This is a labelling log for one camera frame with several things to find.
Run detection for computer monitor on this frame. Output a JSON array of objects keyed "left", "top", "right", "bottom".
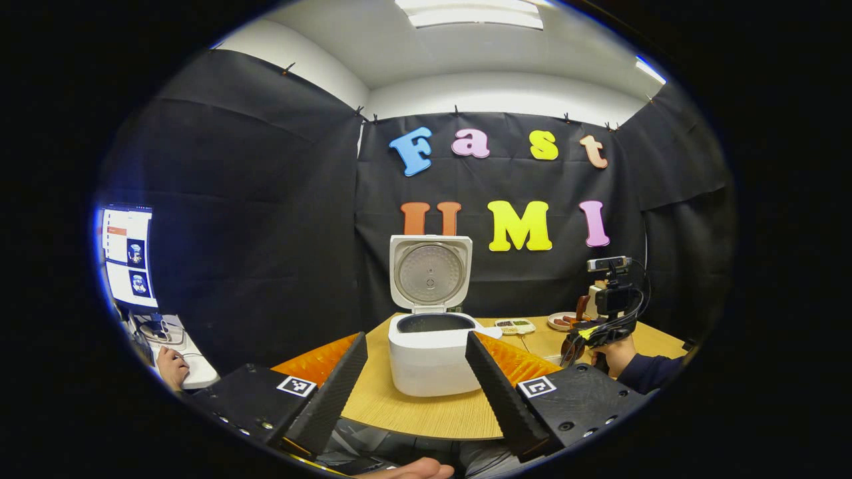
[{"left": 99, "top": 204, "right": 160, "bottom": 311}]

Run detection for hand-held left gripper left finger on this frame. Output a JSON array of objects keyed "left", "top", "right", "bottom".
[{"left": 183, "top": 331, "right": 369, "bottom": 460}]

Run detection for white rice cooker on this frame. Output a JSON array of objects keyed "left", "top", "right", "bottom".
[{"left": 387, "top": 234, "right": 504, "bottom": 398}]

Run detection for small ceiling light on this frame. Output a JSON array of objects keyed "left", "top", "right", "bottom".
[{"left": 634, "top": 56, "right": 668, "bottom": 86}]

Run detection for white side desk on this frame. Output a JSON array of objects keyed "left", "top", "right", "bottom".
[{"left": 123, "top": 311, "right": 221, "bottom": 391}]

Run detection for long ceiling light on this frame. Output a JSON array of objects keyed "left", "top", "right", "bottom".
[{"left": 394, "top": 0, "right": 545, "bottom": 31}]

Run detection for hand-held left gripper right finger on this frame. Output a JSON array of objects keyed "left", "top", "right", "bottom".
[{"left": 465, "top": 331, "right": 650, "bottom": 463}]

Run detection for black backdrop cloth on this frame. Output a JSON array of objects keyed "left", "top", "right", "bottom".
[{"left": 97, "top": 48, "right": 736, "bottom": 373}]

